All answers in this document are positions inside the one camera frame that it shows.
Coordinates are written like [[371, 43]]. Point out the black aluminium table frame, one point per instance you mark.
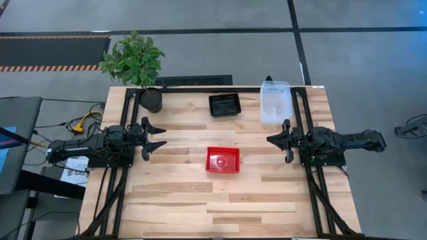
[[213, 89]]

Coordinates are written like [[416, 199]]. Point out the black plastic slotted basket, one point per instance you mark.
[[225, 106]]

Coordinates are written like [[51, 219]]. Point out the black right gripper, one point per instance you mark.
[[292, 140]]

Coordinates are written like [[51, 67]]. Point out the small black floor object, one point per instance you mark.
[[269, 79]]

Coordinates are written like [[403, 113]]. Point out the black floor stand foot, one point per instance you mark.
[[413, 128]]

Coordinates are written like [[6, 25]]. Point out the black bench bar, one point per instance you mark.
[[50, 185]]

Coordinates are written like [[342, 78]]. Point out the clear plastic storage container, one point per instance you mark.
[[276, 103]]

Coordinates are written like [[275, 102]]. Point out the potted green plant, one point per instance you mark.
[[135, 63]]

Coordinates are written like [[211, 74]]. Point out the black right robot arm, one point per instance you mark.
[[350, 140]]

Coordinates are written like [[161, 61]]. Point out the blue flat panel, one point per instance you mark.
[[2, 150]]

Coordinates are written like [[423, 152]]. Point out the white printed paper sheet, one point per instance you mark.
[[75, 173]]

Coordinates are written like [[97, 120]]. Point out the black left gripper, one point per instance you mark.
[[145, 140]]

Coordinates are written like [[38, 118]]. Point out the black hazard-striped floor mat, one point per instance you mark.
[[50, 53]]

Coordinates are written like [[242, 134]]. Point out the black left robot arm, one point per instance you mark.
[[83, 148]]

